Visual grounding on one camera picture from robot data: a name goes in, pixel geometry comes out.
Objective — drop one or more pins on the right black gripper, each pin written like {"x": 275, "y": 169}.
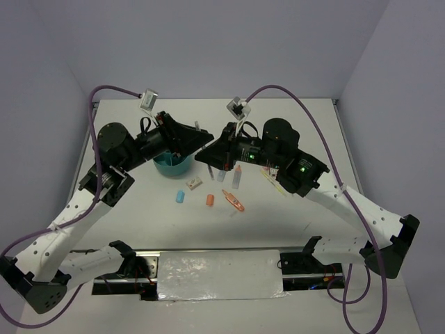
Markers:
{"x": 222, "y": 154}

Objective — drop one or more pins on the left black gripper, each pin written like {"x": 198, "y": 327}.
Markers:
{"x": 182, "y": 140}

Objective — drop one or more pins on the yellow thin pen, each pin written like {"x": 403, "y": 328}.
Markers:
{"x": 273, "y": 182}

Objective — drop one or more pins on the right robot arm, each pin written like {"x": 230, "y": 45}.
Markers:
{"x": 386, "y": 237}

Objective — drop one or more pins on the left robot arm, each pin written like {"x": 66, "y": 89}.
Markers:
{"x": 43, "y": 272}

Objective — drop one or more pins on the blue highlighter marker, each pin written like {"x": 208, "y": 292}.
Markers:
{"x": 221, "y": 175}

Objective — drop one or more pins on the orange highlighter marker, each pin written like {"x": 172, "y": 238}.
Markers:
{"x": 237, "y": 177}

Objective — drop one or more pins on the teal round organizer container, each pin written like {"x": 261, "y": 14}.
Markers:
{"x": 169, "y": 165}

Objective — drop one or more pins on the white eraser box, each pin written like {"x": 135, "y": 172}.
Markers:
{"x": 194, "y": 183}

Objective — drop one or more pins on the orange marker cap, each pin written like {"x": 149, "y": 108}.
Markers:
{"x": 210, "y": 200}

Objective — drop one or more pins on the orange utility cutter pen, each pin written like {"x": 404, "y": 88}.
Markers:
{"x": 233, "y": 201}

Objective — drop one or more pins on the blue marker cap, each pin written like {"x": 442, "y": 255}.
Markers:
{"x": 180, "y": 197}

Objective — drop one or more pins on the silver foil cover plate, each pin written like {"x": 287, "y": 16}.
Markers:
{"x": 219, "y": 275}

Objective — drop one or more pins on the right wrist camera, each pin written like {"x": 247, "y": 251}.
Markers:
{"x": 239, "y": 109}

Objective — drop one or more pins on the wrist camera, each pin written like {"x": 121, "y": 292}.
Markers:
{"x": 148, "y": 100}
{"x": 239, "y": 109}

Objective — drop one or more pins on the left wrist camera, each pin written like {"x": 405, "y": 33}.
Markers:
{"x": 148, "y": 100}

